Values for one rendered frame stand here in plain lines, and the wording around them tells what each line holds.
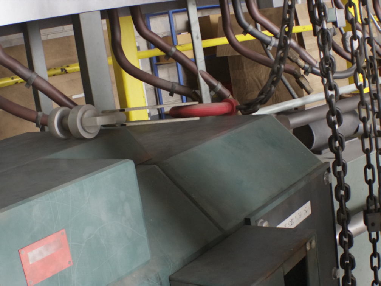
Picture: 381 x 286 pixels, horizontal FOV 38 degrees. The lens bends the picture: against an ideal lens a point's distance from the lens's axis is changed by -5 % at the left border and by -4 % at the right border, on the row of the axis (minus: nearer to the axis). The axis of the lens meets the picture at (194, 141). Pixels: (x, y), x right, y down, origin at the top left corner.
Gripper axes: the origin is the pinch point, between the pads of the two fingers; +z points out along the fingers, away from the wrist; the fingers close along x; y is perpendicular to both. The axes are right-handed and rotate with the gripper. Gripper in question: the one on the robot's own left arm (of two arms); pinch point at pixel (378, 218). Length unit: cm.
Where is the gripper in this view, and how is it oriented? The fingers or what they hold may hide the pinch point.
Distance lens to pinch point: 89.3
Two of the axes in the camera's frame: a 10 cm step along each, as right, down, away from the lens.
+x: -1.1, 2.0, -9.7
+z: -9.8, 1.3, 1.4
